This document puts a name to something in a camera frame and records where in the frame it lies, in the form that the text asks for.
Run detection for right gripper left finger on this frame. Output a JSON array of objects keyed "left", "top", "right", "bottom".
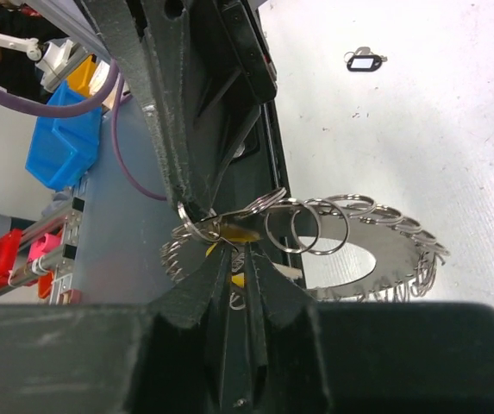
[{"left": 0, "top": 248, "right": 231, "bottom": 413}]

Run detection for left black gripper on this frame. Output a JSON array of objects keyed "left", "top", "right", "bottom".
[{"left": 80, "top": 1, "right": 277, "bottom": 216}]

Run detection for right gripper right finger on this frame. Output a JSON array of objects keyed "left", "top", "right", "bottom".
[{"left": 245, "top": 244, "right": 494, "bottom": 413}]

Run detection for silver spiked keyring disc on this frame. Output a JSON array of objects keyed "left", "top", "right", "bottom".
[{"left": 160, "top": 188, "right": 450, "bottom": 303}]

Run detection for yellow plastic bin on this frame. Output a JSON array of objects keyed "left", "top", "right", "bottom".
[{"left": 66, "top": 55, "right": 97, "bottom": 97}]

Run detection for blue plastic bin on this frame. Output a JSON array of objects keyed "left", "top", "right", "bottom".
[{"left": 24, "top": 80, "right": 103, "bottom": 191}]

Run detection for red and pink clamps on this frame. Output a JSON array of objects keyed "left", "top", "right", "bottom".
[{"left": 0, "top": 229, "right": 77, "bottom": 300}]

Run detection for black tag key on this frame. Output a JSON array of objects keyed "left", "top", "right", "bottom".
[{"left": 344, "top": 47, "right": 388, "bottom": 72}]

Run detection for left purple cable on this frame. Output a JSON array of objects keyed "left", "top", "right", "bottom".
[{"left": 0, "top": 55, "right": 170, "bottom": 202}]

